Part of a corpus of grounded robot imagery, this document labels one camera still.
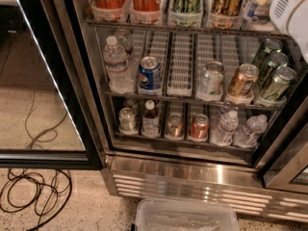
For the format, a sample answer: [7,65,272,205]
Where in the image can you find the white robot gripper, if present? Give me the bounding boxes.
[256,0,308,63]

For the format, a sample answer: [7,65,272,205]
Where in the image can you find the stainless steel fridge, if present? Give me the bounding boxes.
[35,0,308,223]

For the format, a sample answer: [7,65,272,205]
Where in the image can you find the rear clear water bottle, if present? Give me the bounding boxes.
[115,28,134,64]

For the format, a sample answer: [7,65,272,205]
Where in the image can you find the clear water bottle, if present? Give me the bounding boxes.
[103,36,134,94]
[115,28,134,64]

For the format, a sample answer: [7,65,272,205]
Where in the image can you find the bottom shelf water bottle right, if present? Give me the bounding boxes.
[233,115,268,148]

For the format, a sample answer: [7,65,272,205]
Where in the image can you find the shelf water bottle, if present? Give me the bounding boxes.
[233,115,268,148]
[211,110,239,146]

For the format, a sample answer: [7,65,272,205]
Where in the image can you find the red can bottom shelf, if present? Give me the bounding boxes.
[189,114,209,140]

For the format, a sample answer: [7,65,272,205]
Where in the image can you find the bottom shelf water bottle left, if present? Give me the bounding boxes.
[211,110,239,146]

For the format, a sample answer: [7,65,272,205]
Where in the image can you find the bronze can bottom shelf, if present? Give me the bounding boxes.
[166,113,184,140]

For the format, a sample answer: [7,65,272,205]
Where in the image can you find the front clear water bottle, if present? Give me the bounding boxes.
[103,36,134,94]

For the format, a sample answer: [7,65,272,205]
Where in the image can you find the closed right fridge door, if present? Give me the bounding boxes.
[263,124,308,193]

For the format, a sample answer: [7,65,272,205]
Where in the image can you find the dark juice bottle white cap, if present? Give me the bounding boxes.
[141,100,159,138]

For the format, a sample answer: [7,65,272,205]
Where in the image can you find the silver can bottom shelf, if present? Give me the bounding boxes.
[118,108,137,134]

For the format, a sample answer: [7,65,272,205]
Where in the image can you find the open glass fridge door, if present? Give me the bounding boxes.
[0,0,103,169]

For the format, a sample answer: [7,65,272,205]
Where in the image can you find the rear green soda can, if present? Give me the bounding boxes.
[252,38,283,67]

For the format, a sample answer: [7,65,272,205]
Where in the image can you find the green soda can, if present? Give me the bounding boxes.
[260,66,296,102]
[252,38,283,67]
[258,52,289,87]

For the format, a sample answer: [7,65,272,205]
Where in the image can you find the middle green soda can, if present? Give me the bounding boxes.
[258,52,289,87]

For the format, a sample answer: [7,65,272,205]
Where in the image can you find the gold copper soda can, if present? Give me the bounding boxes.
[227,64,259,101]

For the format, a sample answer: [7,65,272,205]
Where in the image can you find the front green soda can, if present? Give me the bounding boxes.
[260,66,296,102]

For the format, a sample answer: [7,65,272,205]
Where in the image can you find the white silver soda can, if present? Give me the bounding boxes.
[197,61,224,101]

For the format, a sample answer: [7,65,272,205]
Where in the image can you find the blue pepsi can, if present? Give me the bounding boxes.
[139,56,161,95]

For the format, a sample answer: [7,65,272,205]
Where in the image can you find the clear plastic storage bin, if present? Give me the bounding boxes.
[134,198,240,231]

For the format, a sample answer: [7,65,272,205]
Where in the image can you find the black cable on floor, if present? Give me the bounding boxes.
[0,90,73,231]

